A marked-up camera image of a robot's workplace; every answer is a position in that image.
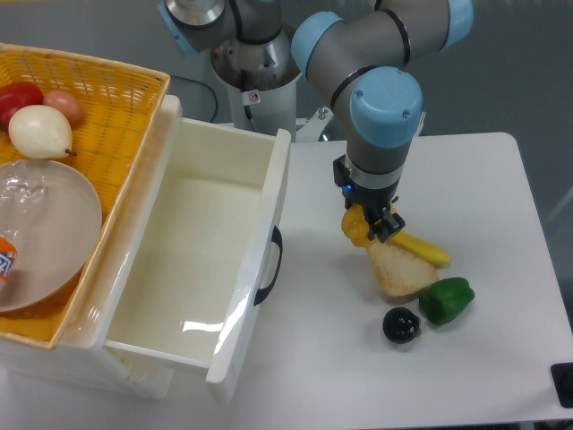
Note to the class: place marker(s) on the yellow wicker basket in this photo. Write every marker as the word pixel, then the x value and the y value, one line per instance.
pixel 121 102

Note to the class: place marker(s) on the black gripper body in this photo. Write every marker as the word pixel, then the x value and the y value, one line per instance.
pixel 374 201

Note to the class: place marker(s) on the clear plastic bottle orange label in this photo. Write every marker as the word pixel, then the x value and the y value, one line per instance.
pixel 6 251

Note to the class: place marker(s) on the black device at table edge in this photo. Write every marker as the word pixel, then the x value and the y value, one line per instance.
pixel 562 375

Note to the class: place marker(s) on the dark purple plum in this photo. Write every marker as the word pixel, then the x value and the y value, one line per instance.
pixel 400 325

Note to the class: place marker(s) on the beige plate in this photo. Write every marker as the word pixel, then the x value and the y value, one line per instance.
pixel 51 213

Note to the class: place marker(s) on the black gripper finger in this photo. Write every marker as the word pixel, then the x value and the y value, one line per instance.
pixel 383 224

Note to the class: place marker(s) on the slice of white bread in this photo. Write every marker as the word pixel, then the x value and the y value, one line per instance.
pixel 400 273

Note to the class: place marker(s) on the white table clamp bracket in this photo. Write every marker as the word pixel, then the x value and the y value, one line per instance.
pixel 312 129

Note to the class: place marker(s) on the black drawer handle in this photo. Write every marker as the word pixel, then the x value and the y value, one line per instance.
pixel 272 267

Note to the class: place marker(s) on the yellow bell pepper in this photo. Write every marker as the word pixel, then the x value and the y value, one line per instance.
pixel 355 227

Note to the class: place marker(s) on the open white upper drawer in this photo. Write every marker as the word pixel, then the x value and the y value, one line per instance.
pixel 188 300

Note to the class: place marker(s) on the red tomato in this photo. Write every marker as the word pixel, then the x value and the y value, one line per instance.
pixel 15 96

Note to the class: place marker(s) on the green bell pepper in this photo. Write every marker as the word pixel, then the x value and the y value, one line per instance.
pixel 444 300

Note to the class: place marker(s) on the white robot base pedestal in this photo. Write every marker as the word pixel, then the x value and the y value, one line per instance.
pixel 261 83

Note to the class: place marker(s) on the yellow banana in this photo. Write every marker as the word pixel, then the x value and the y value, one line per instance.
pixel 425 250

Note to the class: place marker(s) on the white drawer cabinet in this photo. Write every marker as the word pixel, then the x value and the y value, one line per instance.
pixel 82 355

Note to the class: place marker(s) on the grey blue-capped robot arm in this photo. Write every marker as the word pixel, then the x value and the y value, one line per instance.
pixel 358 68

